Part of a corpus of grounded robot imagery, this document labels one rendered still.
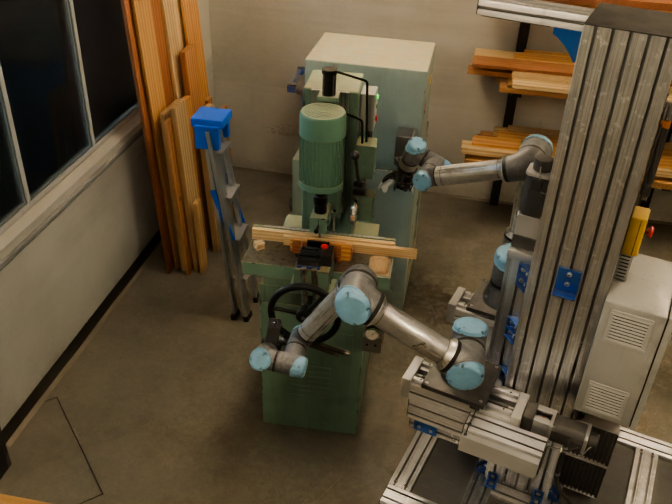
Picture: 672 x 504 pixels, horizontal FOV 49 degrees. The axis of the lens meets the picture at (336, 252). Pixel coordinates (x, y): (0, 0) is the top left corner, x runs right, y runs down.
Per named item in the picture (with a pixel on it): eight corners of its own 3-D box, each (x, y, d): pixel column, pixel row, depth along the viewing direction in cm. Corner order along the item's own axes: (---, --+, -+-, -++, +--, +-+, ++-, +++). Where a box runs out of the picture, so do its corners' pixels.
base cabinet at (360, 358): (261, 422, 343) (257, 301, 304) (286, 343, 392) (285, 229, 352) (356, 435, 339) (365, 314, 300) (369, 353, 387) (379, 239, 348)
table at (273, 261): (235, 287, 290) (234, 274, 287) (253, 246, 316) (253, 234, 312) (388, 305, 284) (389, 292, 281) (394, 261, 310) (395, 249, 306)
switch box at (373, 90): (358, 130, 304) (360, 93, 295) (361, 121, 312) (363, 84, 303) (373, 131, 303) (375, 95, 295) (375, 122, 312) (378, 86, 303)
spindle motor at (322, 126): (294, 193, 283) (295, 117, 266) (303, 172, 298) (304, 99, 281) (340, 197, 281) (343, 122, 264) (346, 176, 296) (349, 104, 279)
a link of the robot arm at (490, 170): (542, 186, 257) (414, 198, 281) (548, 173, 265) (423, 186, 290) (537, 156, 252) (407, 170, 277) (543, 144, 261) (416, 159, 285)
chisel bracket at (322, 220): (309, 235, 297) (309, 217, 293) (315, 218, 309) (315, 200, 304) (327, 237, 297) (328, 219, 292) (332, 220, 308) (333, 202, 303)
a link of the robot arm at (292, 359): (312, 346, 256) (281, 338, 257) (304, 367, 246) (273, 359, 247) (309, 363, 260) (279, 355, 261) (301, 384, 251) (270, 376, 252)
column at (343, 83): (300, 241, 327) (301, 87, 288) (308, 217, 346) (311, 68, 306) (350, 247, 325) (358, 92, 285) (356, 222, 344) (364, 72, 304)
